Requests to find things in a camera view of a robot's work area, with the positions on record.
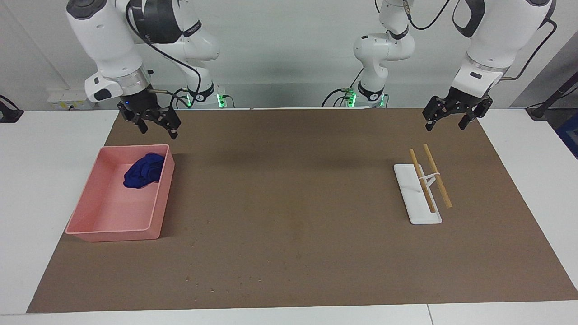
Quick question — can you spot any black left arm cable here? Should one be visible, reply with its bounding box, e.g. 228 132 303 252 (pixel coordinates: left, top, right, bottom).
499 18 557 82

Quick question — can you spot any brown table mat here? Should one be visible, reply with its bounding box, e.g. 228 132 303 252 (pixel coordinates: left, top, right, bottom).
26 107 578 313

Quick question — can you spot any pink plastic bin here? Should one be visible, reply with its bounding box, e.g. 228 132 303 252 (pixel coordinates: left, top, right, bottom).
65 144 175 243

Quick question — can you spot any white towel rack base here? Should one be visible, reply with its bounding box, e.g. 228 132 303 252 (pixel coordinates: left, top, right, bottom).
393 163 443 225

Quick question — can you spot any white power socket box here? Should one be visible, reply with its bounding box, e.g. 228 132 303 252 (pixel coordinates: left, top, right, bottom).
47 88 91 110

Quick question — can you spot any wooden dowel rod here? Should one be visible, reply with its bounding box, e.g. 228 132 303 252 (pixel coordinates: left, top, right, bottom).
409 149 436 214
423 144 453 209

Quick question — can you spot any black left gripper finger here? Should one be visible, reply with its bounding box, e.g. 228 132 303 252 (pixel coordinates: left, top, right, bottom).
458 97 494 131
422 97 452 133

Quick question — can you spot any blue box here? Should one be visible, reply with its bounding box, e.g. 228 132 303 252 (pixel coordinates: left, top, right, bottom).
555 113 578 159

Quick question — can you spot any black pole stand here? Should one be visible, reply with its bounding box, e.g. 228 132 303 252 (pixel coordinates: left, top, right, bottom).
526 72 578 120

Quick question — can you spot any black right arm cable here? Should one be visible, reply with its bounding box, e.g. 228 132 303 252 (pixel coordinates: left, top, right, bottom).
126 5 202 109

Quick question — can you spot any black stand base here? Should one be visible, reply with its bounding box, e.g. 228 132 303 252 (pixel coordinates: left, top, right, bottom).
0 95 24 123

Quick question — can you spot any black base power cable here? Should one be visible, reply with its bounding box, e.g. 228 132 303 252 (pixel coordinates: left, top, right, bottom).
169 88 190 109
322 68 364 108

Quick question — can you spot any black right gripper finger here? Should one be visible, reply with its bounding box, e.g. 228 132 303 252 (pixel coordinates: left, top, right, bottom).
151 107 182 140
118 108 149 135

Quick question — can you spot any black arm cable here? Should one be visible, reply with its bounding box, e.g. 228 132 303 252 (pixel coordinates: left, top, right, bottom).
499 18 557 82
126 5 202 109

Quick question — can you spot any blue towel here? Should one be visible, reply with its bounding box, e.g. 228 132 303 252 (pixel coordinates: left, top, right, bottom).
123 153 165 189

